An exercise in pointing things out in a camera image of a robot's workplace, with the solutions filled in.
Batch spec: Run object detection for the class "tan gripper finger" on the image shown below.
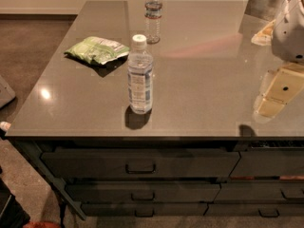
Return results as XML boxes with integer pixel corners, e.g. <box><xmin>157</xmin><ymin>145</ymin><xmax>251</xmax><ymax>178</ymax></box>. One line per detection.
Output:
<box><xmin>255</xmin><ymin>63</ymin><xmax>304</xmax><ymax>118</ymax></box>
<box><xmin>251</xmin><ymin>20</ymin><xmax>275</xmax><ymax>46</ymax></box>

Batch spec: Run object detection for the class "blue label plastic bottle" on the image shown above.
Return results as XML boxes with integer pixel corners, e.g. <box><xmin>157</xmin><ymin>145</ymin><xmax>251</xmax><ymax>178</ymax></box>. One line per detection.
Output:
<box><xmin>127</xmin><ymin>34</ymin><xmax>154</xmax><ymax>114</ymax></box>

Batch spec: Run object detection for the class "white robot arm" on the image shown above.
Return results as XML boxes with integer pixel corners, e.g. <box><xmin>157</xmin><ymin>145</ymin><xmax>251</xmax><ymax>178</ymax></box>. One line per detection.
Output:
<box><xmin>251</xmin><ymin>0</ymin><xmax>304</xmax><ymax>121</ymax></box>

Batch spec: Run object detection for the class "clear water bottle red label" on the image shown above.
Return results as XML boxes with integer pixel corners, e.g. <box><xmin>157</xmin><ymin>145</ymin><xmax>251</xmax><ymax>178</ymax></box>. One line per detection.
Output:
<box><xmin>144</xmin><ymin>0</ymin><xmax>162</xmax><ymax>44</ymax></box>

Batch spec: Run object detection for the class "green snack bag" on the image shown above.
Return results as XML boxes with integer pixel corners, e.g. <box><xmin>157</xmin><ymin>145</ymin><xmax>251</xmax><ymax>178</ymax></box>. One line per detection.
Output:
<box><xmin>65</xmin><ymin>36</ymin><xmax>129</xmax><ymax>66</ymax></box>

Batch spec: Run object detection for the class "dark grey drawer cabinet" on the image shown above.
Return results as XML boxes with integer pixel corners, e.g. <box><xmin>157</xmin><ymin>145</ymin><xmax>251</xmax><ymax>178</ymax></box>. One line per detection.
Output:
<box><xmin>13</xmin><ymin>140</ymin><xmax>304</xmax><ymax>219</ymax></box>

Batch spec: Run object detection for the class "orange object on floor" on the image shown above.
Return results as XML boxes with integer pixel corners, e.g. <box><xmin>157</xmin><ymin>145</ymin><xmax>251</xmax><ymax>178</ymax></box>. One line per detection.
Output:
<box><xmin>22</xmin><ymin>221</ymin><xmax>61</xmax><ymax>228</ymax></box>

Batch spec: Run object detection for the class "dark bag on floor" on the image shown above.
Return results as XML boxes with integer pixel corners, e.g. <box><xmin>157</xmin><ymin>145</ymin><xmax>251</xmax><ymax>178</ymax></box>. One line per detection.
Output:
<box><xmin>0</xmin><ymin>178</ymin><xmax>30</xmax><ymax>228</ymax></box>

